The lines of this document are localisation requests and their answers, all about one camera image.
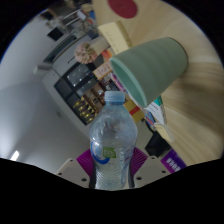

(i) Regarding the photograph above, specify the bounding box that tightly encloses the pale yellow paper pad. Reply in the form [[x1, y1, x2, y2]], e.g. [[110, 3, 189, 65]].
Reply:
[[97, 20, 134, 56]]

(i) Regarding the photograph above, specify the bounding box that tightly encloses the cluttered wooden side desk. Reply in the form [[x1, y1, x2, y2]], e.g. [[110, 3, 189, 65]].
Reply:
[[39, 1, 96, 38]]

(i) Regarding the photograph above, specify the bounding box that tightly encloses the white wall air conditioner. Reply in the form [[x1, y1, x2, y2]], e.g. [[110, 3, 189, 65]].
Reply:
[[33, 61, 54, 76]]

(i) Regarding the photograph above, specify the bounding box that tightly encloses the flower bouquet in white pot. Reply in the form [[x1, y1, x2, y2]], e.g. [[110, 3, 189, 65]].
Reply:
[[73, 35, 111, 65]]

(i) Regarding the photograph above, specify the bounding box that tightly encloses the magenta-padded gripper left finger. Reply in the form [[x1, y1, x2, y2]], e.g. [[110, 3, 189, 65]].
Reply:
[[54, 148, 96, 189]]

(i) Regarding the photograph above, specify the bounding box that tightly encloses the clear plastic water bottle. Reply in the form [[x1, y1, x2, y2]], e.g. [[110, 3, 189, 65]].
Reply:
[[88, 90, 139, 191]]

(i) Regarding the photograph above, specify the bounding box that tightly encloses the yellow gift box red ribbon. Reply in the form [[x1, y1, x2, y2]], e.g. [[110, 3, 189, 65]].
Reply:
[[123, 99, 145, 124]]

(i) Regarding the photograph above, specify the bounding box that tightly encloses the small standing card box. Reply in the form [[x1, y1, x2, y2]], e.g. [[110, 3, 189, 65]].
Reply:
[[92, 61, 113, 81]]

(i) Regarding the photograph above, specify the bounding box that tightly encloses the white booklet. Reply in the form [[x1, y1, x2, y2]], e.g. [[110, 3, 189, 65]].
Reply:
[[145, 98, 168, 126]]

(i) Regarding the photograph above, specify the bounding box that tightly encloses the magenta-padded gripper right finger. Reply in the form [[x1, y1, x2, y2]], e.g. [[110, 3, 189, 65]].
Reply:
[[128, 148, 172, 188]]

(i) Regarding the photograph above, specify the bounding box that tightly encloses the pale green cup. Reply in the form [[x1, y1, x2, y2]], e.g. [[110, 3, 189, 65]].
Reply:
[[108, 36, 189, 109]]

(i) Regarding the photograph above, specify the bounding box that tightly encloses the black framed window door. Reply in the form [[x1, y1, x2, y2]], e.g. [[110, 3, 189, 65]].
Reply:
[[53, 61, 101, 108]]

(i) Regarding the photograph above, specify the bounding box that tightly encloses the black computer monitor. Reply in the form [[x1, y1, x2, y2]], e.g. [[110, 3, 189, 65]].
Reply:
[[47, 27, 65, 42]]

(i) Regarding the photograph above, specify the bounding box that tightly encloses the flat round red coaster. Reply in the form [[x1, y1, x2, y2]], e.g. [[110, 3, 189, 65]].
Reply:
[[107, 0, 138, 20]]

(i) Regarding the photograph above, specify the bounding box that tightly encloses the small beige notepad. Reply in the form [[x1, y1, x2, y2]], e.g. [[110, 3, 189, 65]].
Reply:
[[153, 122, 176, 143]]

